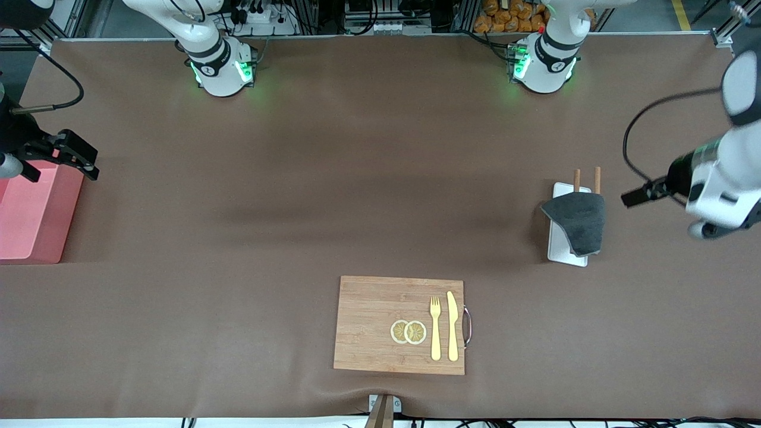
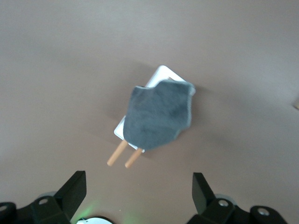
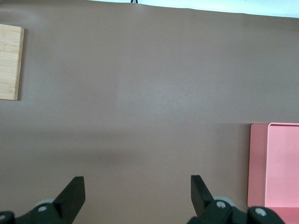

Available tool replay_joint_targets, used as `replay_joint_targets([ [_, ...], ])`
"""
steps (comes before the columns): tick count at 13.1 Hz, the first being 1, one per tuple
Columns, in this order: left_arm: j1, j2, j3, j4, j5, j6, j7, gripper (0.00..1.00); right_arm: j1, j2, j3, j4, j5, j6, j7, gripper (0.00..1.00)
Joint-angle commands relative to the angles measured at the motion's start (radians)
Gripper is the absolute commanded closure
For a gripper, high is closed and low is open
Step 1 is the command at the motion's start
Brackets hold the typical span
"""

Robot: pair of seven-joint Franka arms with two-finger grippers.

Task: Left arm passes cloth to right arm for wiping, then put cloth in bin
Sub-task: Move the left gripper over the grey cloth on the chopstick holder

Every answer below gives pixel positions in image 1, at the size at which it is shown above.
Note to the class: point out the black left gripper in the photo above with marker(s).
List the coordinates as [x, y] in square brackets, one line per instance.
[676, 173]

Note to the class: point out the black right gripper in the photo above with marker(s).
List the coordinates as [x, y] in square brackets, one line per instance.
[18, 132]

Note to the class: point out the grey and red cloth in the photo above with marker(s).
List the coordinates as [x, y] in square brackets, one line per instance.
[579, 220]

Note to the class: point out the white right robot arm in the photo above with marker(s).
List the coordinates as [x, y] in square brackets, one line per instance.
[220, 65]

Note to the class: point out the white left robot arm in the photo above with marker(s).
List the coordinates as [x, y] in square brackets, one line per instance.
[544, 65]

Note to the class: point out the pink plastic bin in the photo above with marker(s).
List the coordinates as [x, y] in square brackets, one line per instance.
[30, 220]

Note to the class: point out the white rack base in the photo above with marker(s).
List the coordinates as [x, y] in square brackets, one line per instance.
[559, 246]

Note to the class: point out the orange snack bags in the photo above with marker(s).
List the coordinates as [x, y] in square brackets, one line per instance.
[511, 18]

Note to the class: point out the white power strip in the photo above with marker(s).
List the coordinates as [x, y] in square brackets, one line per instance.
[261, 18]

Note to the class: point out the yellow knife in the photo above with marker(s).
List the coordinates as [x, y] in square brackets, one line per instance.
[452, 327]

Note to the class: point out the yellow fork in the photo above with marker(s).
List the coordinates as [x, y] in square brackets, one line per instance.
[436, 333]

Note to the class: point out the lemon slice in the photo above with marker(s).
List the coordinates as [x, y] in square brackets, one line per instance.
[416, 333]
[397, 331]

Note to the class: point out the wooden cutting board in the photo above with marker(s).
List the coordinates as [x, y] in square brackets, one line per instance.
[368, 327]

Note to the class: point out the camera stand bracket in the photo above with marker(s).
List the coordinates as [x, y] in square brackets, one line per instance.
[383, 410]

